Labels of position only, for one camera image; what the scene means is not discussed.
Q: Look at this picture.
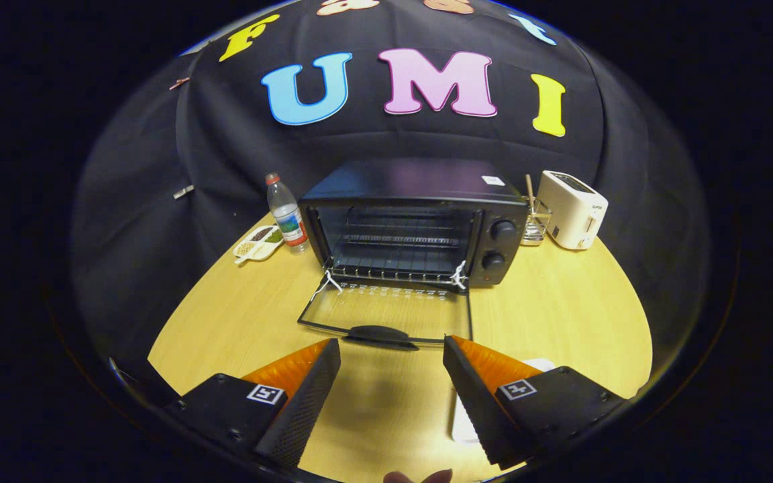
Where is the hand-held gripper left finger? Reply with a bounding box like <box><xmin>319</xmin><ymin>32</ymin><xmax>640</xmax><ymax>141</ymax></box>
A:
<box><xmin>164</xmin><ymin>339</ymin><xmax>342</xmax><ymax>470</ymax></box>

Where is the clear plastic water bottle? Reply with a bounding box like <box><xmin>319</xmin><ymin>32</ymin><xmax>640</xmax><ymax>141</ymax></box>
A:
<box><xmin>265</xmin><ymin>172</ymin><xmax>311</xmax><ymax>255</ymax></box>

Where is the white divided snack dish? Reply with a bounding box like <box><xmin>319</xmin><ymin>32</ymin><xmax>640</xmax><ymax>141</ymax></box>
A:
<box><xmin>233</xmin><ymin>225</ymin><xmax>285</xmax><ymax>264</ymax></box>

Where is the white square plate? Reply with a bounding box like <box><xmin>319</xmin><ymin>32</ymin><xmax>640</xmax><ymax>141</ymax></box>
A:
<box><xmin>452</xmin><ymin>358</ymin><xmax>556</xmax><ymax>445</ymax></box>

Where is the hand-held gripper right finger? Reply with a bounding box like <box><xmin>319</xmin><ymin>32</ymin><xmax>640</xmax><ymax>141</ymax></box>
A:
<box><xmin>442</xmin><ymin>335</ymin><xmax>628</xmax><ymax>470</ymax></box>

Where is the black toaster oven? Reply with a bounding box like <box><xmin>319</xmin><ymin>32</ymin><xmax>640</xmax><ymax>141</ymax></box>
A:
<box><xmin>297</xmin><ymin>159</ymin><xmax>529</xmax><ymax>351</ymax></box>

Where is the white toaster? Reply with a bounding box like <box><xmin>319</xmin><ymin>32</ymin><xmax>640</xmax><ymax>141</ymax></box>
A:
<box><xmin>537</xmin><ymin>170</ymin><xmax>609</xmax><ymax>251</ymax></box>

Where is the clear glass holder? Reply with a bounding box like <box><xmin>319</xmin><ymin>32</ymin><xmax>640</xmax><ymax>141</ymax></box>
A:
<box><xmin>521</xmin><ymin>197</ymin><xmax>553</xmax><ymax>247</ymax></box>

